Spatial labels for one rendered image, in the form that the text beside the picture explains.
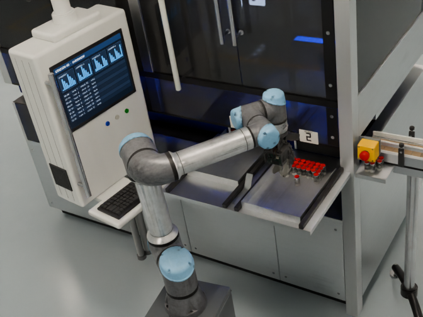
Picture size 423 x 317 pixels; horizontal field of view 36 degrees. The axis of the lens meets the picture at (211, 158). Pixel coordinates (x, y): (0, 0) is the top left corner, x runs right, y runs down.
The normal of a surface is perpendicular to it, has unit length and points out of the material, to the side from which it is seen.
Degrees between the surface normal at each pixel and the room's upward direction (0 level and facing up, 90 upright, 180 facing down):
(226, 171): 0
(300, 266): 90
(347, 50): 90
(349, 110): 90
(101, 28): 90
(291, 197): 0
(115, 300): 0
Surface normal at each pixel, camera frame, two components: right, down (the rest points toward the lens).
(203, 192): -0.14, -0.82
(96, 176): 0.77, 0.26
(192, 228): -0.52, 0.54
